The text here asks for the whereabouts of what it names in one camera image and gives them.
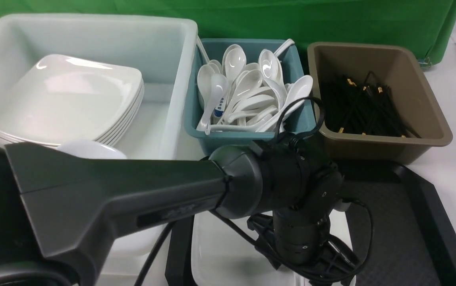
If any brown plastic bin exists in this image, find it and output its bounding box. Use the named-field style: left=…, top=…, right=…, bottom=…
left=307, top=42, right=453, bottom=164

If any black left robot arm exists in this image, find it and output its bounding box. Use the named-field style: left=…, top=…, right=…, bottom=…
left=0, top=133, right=364, bottom=286

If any white spoon upright back right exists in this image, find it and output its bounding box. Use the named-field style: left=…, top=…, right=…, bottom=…
left=258, top=49, right=279, bottom=81

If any green cloth backdrop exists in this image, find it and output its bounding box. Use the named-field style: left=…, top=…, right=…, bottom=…
left=0, top=0, right=456, bottom=64

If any pile of black chopsticks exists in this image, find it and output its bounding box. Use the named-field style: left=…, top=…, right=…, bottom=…
left=319, top=71, right=421, bottom=138

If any white square rice plate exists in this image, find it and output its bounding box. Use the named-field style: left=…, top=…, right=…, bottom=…
left=191, top=211, right=356, bottom=286

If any white spoon leaning right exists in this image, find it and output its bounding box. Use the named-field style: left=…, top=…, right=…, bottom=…
left=256, top=75, right=313, bottom=132

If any black serving tray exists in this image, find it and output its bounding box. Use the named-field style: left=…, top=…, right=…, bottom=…
left=165, top=160, right=456, bottom=286

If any white spoon upright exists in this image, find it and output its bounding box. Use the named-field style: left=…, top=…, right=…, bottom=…
left=221, top=44, right=247, bottom=84
left=258, top=49, right=279, bottom=81

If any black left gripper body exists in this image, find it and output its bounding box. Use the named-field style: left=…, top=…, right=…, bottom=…
left=247, top=209, right=360, bottom=285

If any white spoon upright centre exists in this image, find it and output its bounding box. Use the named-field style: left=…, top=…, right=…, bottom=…
left=221, top=44, right=247, bottom=84

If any stack of white square plates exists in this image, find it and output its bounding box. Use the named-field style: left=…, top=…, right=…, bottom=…
left=0, top=54, right=145, bottom=148

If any large white plastic tub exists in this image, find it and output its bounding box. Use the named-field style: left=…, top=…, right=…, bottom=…
left=0, top=14, right=199, bottom=276

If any stack of white small bowls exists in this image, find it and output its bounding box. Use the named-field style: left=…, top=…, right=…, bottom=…
left=56, top=140, right=127, bottom=160

